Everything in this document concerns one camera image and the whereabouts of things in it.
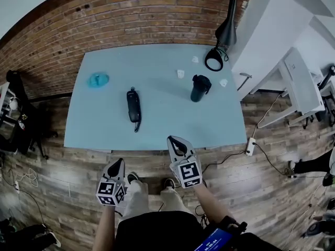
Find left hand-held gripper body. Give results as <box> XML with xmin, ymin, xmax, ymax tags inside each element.
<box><xmin>96</xmin><ymin>176</ymin><xmax>128</xmax><ymax>208</ymax></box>

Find black tumbler bottle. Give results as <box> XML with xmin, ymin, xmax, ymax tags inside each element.
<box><xmin>190</xmin><ymin>74</ymin><xmax>212</xmax><ymax>104</ymax></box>

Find person's right forearm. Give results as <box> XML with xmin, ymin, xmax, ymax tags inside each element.
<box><xmin>195</xmin><ymin>184</ymin><xmax>237</xmax><ymax>226</ymax></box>

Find black chest mount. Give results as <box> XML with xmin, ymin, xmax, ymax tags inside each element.
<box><xmin>219</xmin><ymin>215</ymin><xmax>248</xmax><ymax>235</ymax></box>

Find person's beige trousers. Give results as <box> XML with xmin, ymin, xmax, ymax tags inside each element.
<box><xmin>121</xmin><ymin>179</ymin><xmax>195</xmax><ymax>221</ymax></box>

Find light blue table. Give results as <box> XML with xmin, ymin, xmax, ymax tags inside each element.
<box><xmin>64</xmin><ymin>43</ymin><xmax>248</xmax><ymax>154</ymax></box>

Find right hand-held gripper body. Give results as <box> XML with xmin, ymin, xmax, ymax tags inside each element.
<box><xmin>169</xmin><ymin>154</ymin><xmax>203</xmax><ymax>189</ymax></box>

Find hammer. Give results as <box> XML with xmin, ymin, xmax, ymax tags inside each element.
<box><xmin>237</xmin><ymin>72</ymin><xmax>253</xmax><ymax>92</ymax></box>

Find person's black shirt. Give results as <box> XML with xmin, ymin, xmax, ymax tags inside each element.
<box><xmin>115</xmin><ymin>210</ymin><xmax>284</xmax><ymax>251</ymax></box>

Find white side table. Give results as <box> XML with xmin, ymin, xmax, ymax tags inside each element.
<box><xmin>0</xmin><ymin>82</ymin><xmax>14</xmax><ymax>130</ymax></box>

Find blue-screen phone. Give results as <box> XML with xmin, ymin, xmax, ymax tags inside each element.
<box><xmin>193</xmin><ymin>227</ymin><xmax>234</xmax><ymax>251</ymax></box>

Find person's left forearm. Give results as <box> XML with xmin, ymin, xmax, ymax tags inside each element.
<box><xmin>91</xmin><ymin>204</ymin><xmax>117</xmax><ymax>251</ymax></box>

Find black floor cable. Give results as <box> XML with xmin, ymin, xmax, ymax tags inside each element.
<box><xmin>201</xmin><ymin>142</ymin><xmax>297</xmax><ymax>179</ymax></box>

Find white desk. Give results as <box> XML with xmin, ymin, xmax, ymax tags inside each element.
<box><xmin>250</xmin><ymin>47</ymin><xmax>327</xmax><ymax>129</ymax></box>

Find blue crumpled cloth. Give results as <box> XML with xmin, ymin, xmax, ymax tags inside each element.
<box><xmin>86</xmin><ymin>72</ymin><xmax>110</xmax><ymax>89</ymax></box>

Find white power strip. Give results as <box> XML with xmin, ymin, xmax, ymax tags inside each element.
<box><xmin>245</xmin><ymin>137</ymin><xmax>256</xmax><ymax>157</ymax></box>

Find white floor cable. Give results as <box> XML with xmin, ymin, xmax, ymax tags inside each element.
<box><xmin>12</xmin><ymin>168</ymin><xmax>39</xmax><ymax>193</ymax></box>

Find black desk lamp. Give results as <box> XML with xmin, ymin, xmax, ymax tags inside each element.
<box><xmin>204</xmin><ymin>0</ymin><xmax>238</xmax><ymax>72</ymax></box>

